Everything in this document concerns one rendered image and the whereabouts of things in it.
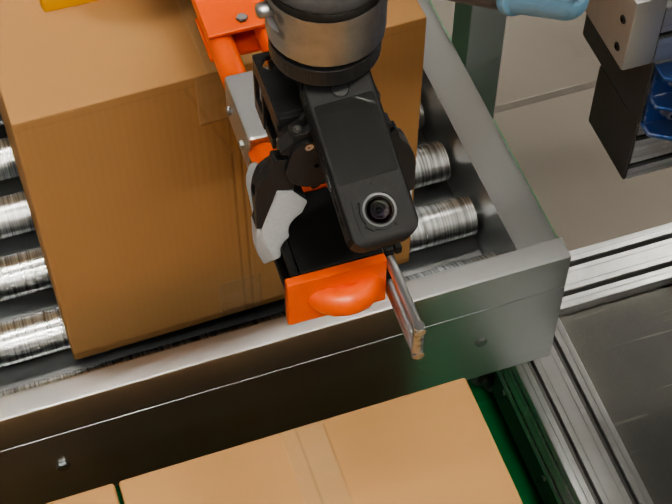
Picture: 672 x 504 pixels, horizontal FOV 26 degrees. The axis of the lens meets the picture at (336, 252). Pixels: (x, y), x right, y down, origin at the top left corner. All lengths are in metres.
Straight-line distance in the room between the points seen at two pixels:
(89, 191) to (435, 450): 0.47
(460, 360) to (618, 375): 0.37
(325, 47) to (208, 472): 0.78
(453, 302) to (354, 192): 0.73
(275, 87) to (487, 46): 1.27
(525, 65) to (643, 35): 1.28
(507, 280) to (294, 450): 0.30
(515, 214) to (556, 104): 0.94
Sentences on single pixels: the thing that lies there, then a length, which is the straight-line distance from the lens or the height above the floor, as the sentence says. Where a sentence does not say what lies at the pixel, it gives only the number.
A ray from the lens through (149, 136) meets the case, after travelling 1.38.
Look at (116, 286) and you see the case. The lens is 1.55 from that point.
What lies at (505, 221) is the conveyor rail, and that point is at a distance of 1.69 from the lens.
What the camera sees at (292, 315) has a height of 1.07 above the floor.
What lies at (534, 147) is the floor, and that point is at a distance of 2.54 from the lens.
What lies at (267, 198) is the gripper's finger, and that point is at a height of 1.16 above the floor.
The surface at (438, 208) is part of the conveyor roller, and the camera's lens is 1.75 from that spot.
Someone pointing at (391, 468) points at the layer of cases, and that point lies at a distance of 1.56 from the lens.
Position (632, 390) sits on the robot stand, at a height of 0.21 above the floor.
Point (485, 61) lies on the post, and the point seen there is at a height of 0.31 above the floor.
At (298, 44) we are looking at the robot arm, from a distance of 0.87.
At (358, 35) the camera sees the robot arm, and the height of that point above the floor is 1.31.
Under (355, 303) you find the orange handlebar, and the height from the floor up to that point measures 1.08.
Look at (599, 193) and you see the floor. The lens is 2.50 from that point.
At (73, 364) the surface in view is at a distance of 1.72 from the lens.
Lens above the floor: 1.93
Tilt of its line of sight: 54 degrees down
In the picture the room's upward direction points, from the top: straight up
